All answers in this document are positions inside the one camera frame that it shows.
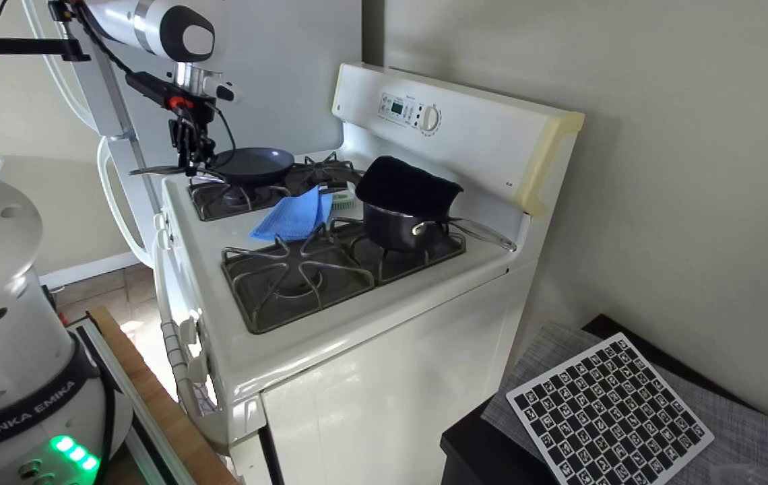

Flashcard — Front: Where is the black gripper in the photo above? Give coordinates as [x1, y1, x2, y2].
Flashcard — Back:
[166, 102, 219, 178]

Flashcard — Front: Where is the dark frying pan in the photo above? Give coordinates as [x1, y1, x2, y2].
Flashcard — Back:
[128, 143, 300, 190]

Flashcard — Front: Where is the blue cleaning cloth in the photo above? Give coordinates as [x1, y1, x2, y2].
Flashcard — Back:
[248, 183, 340, 248]

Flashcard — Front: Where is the black stove grate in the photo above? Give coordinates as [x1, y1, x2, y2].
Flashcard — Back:
[186, 155, 363, 226]
[219, 215, 468, 338]

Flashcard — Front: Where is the grey white refrigerator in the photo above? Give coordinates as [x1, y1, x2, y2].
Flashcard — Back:
[15, 0, 376, 273]

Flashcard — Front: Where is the small white green sponge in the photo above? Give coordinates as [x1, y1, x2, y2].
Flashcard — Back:
[328, 178, 359, 209]

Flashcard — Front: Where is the black pole with orange tape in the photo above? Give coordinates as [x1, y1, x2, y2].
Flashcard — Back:
[0, 32, 93, 64]

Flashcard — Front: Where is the black saucepan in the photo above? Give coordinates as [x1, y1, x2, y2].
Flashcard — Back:
[360, 198, 516, 258]

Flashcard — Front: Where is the light dish towel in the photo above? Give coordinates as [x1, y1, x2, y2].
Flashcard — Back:
[158, 311, 224, 427]

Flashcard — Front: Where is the black cloth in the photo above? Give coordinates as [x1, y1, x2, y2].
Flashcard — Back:
[352, 155, 467, 225]

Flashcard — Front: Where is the wooden board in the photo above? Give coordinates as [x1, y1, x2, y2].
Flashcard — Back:
[83, 304, 243, 485]

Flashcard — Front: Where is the white gas stove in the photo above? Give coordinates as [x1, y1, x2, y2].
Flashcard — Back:
[153, 63, 588, 485]

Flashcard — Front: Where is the black side table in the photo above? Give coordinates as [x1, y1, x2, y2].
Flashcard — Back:
[440, 312, 768, 485]

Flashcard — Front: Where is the black white calibration checkerboard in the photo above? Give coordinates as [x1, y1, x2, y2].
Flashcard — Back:
[503, 330, 716, 485]

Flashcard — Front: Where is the grey mat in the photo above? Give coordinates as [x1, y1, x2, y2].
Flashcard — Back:
[479, 319, 768, 485]

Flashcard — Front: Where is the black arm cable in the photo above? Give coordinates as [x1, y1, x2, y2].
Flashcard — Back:
[61, 0, 243, 155]

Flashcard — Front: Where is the aluminium frame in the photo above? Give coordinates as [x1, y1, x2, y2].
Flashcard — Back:
[68, 319, 176, 485]

